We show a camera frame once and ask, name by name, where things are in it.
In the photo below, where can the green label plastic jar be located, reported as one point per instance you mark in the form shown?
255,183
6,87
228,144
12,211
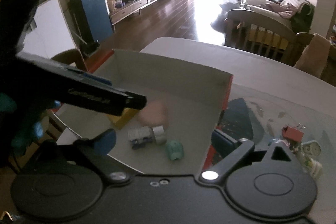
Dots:
313,167

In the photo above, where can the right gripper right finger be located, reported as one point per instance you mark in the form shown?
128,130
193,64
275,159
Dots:
233,152

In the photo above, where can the grey correction tape dispenser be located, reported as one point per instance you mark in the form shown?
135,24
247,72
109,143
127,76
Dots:
311,148

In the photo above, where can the near wooden chair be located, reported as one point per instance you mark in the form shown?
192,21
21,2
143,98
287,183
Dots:
72,56

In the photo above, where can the green toy car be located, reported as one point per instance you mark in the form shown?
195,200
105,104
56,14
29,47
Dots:
174,150

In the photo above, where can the red cardboard box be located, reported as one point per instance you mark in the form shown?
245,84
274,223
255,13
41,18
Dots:
194,95

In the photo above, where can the white tape roll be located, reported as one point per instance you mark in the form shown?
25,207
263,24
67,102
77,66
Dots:
159,135

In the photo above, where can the white blue toy truck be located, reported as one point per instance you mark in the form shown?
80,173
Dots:
139,137

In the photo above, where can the beige sofa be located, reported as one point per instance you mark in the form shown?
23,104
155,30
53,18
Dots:
295,14

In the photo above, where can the dark wooden dining chair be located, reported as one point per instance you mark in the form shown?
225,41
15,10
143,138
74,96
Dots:
259,34

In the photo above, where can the yellow small box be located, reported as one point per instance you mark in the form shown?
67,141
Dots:
120,121

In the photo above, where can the red binder clip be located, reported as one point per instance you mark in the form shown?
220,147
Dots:
292,133

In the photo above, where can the white cupboard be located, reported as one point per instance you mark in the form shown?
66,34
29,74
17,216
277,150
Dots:
51,34

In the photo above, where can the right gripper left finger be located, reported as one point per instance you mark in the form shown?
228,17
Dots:
94,154

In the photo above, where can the blue black cabinet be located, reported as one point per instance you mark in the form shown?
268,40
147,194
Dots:
92,21

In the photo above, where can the wooden tv cabinet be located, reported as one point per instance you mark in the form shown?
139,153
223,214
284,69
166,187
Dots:
128,9

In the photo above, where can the wooden chair with cloth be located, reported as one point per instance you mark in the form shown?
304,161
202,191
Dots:
314,57

